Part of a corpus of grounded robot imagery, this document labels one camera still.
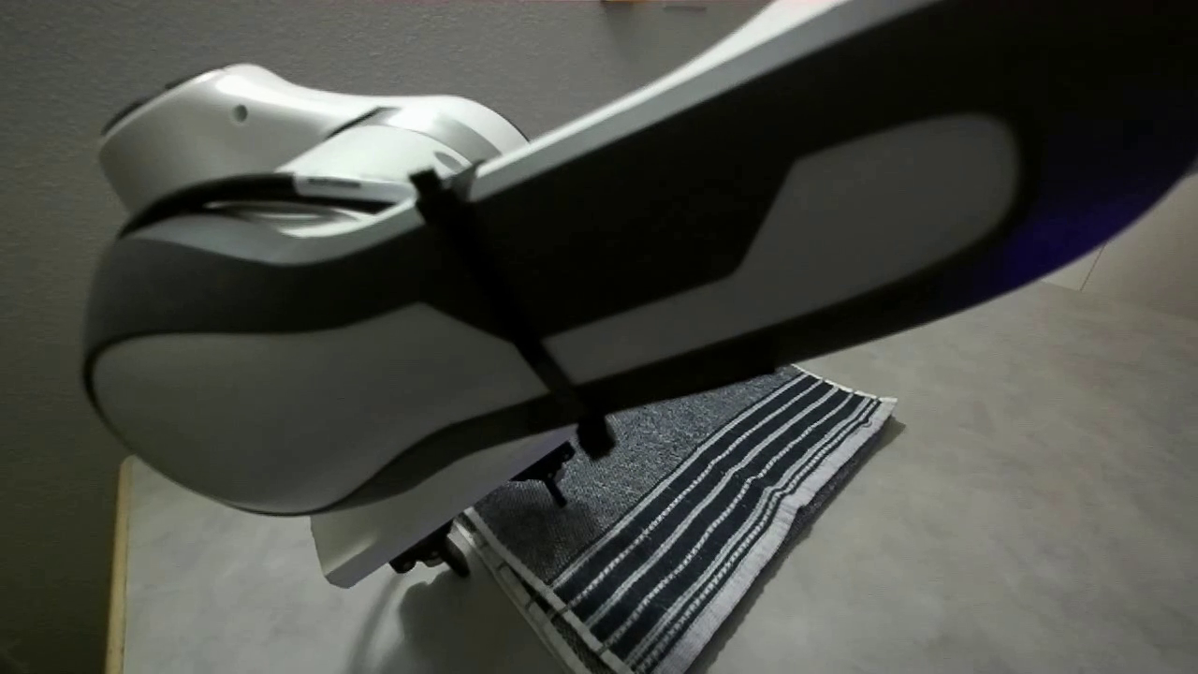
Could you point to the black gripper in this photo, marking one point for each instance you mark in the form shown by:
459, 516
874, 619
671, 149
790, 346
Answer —
434, 553

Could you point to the dark blue striped towel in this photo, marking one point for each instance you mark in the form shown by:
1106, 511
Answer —
698, 526

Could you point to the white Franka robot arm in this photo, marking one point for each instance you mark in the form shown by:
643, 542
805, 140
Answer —
311, 377

